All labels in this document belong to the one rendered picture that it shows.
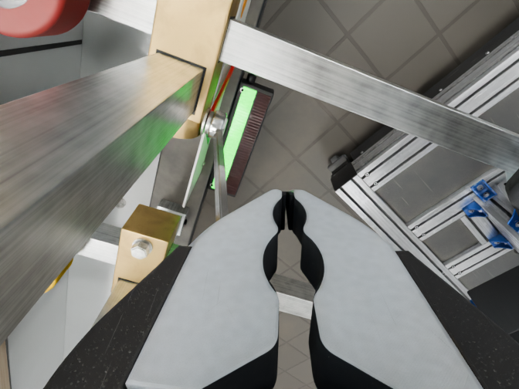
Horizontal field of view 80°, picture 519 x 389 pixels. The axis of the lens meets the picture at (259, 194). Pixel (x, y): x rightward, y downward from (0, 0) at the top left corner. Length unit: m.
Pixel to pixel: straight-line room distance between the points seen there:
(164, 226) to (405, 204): 0.92
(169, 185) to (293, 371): 1.84
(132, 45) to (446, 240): 1.14
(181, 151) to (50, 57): 0.20
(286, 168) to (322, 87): 0.98
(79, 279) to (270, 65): 0.69
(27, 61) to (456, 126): 0.46
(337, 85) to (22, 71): 0.36
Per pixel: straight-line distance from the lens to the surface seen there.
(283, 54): 0.26
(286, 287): 0.40
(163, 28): 0.26
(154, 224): 0.36
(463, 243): 1.35
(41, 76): 0.51
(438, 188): 1.17
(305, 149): 1.21
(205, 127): 0.29
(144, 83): 0.18
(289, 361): 2.12
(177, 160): 0.48
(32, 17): 0.26
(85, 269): 0.81
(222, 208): 0.21
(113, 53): 0.55
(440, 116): 0.30
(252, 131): 0.44
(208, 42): 0.25
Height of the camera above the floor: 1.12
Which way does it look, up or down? 60 degrees down
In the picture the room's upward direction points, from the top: 175 degrees counter-clockwise
